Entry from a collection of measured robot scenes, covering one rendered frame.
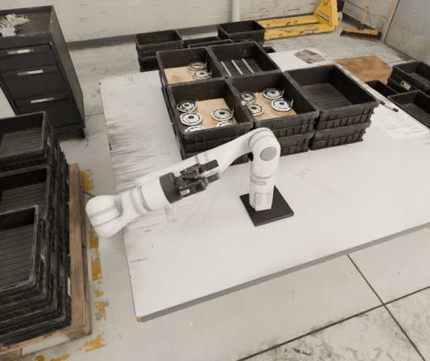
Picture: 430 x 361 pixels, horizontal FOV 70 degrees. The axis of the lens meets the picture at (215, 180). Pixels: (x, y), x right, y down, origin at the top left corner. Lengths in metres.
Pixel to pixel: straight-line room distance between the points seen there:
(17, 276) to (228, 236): 0.88
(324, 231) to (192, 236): 0.49
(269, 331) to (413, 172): 1.03
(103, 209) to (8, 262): 0.86
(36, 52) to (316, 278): 2.33
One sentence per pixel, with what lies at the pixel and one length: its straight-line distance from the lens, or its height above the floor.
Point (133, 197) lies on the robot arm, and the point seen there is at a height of 1.10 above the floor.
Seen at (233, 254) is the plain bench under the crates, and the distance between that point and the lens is 1.12.
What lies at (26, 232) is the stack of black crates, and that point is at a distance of 1.67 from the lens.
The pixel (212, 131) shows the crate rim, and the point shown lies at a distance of 1.24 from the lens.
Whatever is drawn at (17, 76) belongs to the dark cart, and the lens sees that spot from 2.66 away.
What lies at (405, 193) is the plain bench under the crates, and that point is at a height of 0.70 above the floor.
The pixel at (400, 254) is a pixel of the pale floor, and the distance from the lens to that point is 2.25.
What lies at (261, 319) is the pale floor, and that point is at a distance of 1.79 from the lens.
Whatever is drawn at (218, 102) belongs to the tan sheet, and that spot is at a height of 0.83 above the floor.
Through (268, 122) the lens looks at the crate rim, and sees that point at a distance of 1.31.
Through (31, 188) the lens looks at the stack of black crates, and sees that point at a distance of 2.04.
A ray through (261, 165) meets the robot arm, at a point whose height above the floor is 0.95.
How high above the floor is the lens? 1.66
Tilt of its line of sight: 45 degrees down
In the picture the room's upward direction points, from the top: straight up
